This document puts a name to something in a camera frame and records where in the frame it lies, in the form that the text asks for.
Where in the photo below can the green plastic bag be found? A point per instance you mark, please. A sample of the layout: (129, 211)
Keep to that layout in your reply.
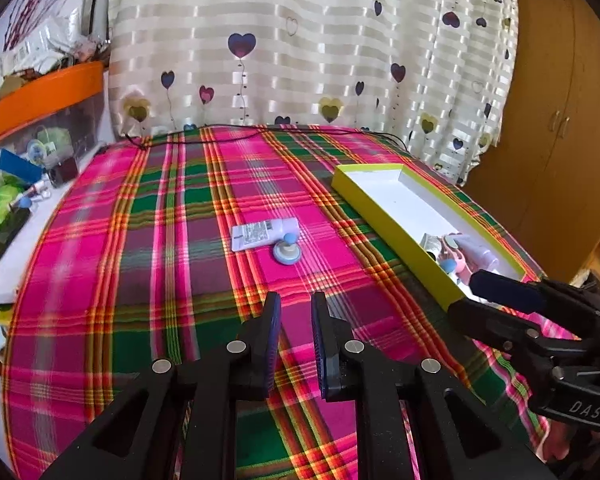
(2, 200)

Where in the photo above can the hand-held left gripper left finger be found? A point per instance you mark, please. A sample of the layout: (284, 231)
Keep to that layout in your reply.
(271, 345)

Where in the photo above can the pink clip case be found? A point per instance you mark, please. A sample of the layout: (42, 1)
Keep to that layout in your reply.
(459, 262)

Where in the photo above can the purple tube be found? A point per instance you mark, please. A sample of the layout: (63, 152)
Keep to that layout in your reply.
(477, 251)

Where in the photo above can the white tube with label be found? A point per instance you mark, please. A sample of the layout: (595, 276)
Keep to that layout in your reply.
(260, 234)

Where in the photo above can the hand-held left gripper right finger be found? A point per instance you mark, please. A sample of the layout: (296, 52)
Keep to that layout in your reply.
(320, 345)

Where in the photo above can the clear bin with orange lid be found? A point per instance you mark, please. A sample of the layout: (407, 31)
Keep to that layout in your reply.
(50, 110)

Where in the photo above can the yellow-rimmed white box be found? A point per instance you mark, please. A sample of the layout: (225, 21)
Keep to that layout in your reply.
(400, 200)

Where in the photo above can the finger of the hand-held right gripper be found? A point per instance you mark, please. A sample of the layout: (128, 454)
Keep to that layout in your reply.
(505, 290)
(490, 322)

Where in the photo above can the pink and green plaid blanket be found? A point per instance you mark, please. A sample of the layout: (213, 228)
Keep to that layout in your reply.
(155, 240)

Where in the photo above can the blue box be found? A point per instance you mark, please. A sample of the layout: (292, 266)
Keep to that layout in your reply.
(17, 164)

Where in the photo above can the striped curtain with hearts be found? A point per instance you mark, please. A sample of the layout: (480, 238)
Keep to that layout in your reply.
(305, 50)

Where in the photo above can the brown wooden wardrobe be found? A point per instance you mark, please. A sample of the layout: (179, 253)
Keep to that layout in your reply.
(555, 170)

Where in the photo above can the small dark red box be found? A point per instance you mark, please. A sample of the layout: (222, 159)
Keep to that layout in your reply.
(62, 172)

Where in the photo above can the blue and white round applicator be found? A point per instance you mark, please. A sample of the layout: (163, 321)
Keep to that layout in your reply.
(447, 264)
(286, 251)

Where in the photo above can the pile of papers and bags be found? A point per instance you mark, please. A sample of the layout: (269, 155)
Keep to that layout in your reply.
(40, 55)

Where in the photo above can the grey tube with black cap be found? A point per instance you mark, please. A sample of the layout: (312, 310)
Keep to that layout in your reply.
(431, 246)

